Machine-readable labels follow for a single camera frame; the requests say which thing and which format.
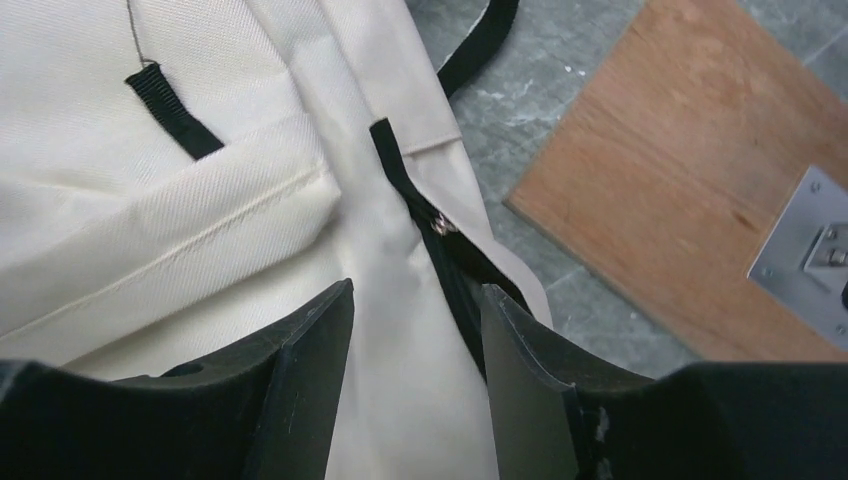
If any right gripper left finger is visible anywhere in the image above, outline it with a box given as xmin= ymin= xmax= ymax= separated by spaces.
xmin=1 ymin=279 xmax=354 ymax=479

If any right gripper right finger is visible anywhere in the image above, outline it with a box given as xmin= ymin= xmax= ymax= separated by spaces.
xmin=481 ymin=285 xmax=847 ymax=479

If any beige canvas backpack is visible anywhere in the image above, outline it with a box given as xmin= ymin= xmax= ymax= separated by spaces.
xmin=1 ymin=1 xmax=551 ymax=479

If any wooden board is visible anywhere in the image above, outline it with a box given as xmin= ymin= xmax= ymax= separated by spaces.
xmin=508 ymin=1 xmax=847 ymax=361

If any metal switch stand bracket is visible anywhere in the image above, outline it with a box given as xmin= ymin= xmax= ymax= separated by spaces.
xmin=747 ymin=166 xmax=847 ymax=351

